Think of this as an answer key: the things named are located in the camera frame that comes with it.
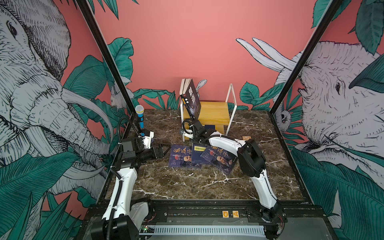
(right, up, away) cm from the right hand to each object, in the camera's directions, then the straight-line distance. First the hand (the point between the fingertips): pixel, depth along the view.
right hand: (191, 130), depth 97 cm
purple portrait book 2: (+18, -18, -4) cm, 26 cm away
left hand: (-13, -8, -20) cm, 25 cm away
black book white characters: (+1, +17, -15) cm, 23 cm away
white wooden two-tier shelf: (+14, +11, -6) cm, 18 cm away
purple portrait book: (-6, -17, -4) cm, 18 cm away
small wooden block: (+39, -6, +7) cm, 40 cm away
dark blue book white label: (+11, +2, +4) cm, 12 cm away
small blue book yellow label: (+4, -13, -1) cm, 14 cm away
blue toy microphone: (-31, +12, -9) cm, 35 cm away
